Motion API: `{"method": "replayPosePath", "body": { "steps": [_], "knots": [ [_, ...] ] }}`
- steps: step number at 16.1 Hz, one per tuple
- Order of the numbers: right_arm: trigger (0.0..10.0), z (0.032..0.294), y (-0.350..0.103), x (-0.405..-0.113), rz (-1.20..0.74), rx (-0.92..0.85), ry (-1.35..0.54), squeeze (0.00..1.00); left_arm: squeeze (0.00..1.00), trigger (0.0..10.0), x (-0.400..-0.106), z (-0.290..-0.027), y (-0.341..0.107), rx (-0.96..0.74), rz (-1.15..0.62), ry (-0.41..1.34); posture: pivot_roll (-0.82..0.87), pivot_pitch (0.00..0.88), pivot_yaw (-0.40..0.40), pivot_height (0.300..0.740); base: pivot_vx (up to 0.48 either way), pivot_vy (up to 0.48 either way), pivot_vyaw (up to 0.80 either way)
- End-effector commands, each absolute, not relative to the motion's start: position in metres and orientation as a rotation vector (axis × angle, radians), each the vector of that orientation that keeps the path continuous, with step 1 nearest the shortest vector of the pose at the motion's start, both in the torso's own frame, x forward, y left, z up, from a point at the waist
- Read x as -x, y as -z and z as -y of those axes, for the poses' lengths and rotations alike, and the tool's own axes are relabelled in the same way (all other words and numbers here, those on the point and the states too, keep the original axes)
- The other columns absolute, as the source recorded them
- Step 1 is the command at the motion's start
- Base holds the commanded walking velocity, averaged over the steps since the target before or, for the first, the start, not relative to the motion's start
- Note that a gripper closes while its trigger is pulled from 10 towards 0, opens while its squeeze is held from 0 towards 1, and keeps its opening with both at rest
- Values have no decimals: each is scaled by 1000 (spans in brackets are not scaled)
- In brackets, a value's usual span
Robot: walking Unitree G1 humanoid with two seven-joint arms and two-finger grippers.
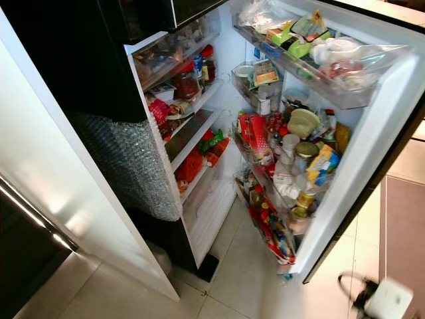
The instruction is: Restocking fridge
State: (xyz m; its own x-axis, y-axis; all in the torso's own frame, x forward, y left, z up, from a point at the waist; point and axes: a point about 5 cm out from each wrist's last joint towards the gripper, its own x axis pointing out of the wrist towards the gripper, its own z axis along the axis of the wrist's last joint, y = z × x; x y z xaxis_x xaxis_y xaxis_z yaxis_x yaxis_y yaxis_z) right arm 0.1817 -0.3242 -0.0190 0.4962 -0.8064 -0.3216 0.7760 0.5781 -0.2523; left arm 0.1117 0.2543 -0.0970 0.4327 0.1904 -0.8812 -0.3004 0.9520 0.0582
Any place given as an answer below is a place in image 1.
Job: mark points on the large gold lid jar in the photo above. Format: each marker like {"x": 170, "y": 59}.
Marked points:
{"x": 306, "y": 156}

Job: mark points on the beige lid container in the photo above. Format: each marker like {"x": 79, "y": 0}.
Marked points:
{"x": 303, "y": 123}

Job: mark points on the clear fridge drawer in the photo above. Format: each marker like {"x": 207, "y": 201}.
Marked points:
{"x": 163, "y": 53}

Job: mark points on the large clear door bin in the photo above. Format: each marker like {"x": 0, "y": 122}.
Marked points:
{"x": 365, "y": 93}

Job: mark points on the orange label box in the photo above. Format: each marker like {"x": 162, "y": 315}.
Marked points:
{"x": 265, "y": 72}

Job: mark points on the red meat pack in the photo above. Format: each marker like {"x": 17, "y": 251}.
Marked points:
{"x": 345, "y": 70}

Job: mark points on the small gold lid jar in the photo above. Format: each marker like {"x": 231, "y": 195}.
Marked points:
{"x": 304, "y": 201}

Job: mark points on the pink package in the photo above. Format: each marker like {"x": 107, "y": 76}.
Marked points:
{"x": 161, "y": 111}

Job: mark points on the large red package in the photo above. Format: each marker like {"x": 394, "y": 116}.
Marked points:
{"x": 254, "y": 138}

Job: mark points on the small clear door bin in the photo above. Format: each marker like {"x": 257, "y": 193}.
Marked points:
{"x": 242, "y": 90}

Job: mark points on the black fridge door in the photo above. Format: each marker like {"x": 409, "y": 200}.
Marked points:
{"x": 365, "y": 173}

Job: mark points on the red bagged food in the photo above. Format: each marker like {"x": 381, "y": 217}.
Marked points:
{"x": 189, "y": 169}

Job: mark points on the yellow blue package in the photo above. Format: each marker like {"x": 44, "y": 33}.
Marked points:
{"x": 324, "y": 165}

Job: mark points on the dark lid jar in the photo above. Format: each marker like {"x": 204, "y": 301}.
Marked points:
{"x": 296, "y": 101}

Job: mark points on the tall red capped bottle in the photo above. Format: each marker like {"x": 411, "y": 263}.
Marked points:
{"x": 208, "y": 65}

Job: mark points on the white plastic bag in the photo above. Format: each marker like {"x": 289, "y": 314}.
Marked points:
{"x": 337, "y": 50}

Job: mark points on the tall white bottle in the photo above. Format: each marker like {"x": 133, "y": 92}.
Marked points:
{"x": 285, "y": 171}

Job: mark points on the green vegetable pack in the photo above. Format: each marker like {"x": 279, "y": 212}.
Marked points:
{"x": 210, "y": 139}

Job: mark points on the red lid jar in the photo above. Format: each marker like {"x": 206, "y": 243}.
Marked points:
{"x": 187, "y": 83}

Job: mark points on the clear bubble wrap sheet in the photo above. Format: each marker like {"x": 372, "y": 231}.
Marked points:
{"x": 133, "y": 169}

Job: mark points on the dark cabinet with silver trim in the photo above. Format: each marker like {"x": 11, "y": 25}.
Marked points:
{"x": 33, "y": 252}

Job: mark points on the brown sauce bottle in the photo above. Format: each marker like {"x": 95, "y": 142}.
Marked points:
{"x": 255, "y": 197}

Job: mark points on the red snack packet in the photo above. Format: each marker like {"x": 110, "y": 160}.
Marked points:
{"x": 273, "y": 234}

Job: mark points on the small white bottle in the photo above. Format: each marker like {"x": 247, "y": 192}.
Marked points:
{"x": 263, "y": 105}

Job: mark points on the amber bottle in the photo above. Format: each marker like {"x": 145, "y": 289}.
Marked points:
{"x": 343, "y": 138}

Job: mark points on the small red capped bottle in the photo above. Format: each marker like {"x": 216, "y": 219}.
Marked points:
{"x": 277, "y": 126}

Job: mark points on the yellow green food package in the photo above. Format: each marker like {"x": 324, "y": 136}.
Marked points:
{"x": 311, "y": 25}

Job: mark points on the clear plastic bag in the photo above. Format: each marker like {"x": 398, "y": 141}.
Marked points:
{"x": 262, "y": 13}

